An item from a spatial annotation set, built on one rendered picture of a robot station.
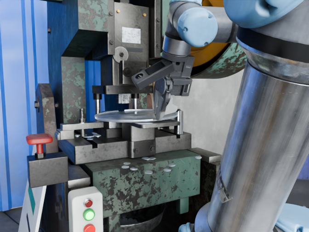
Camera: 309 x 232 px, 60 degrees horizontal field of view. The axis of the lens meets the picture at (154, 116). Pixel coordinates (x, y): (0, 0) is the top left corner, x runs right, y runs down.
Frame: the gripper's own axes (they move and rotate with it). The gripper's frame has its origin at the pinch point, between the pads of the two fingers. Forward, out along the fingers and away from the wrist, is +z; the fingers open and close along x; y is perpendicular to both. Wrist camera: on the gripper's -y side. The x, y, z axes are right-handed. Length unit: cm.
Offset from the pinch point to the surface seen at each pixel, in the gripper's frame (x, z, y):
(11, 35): 139, 18, -51
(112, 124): 17.2, 13.5, -8.8
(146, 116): 7.3, 4.4, -0.2
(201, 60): 30.7, -7.2, 30.5
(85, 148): 4.5, 13.3, -20.0
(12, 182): 95, 110, -56
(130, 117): 8.3, 4.9, -5.4
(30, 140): -4.7, 2.1, -34.9
